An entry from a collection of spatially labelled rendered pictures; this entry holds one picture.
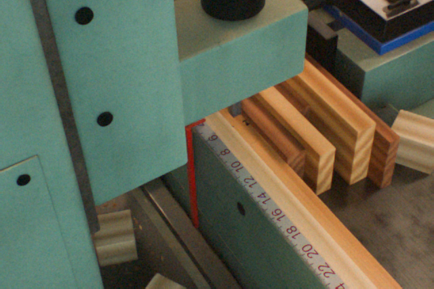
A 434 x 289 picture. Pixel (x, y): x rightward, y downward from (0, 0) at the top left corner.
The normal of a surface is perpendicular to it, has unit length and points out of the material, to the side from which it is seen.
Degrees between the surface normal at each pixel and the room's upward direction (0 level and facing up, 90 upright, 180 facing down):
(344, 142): 90
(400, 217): 0
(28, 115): 90
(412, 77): 90
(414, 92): 90
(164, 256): 0
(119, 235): 0
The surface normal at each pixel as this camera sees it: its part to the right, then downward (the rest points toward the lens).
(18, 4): 0.73, 0.48
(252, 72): 0.53, 0.60
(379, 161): -0.85, 0.40
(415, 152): -0.47, 0.65
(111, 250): 0.20, 0.71
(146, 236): -0.03, -0.69
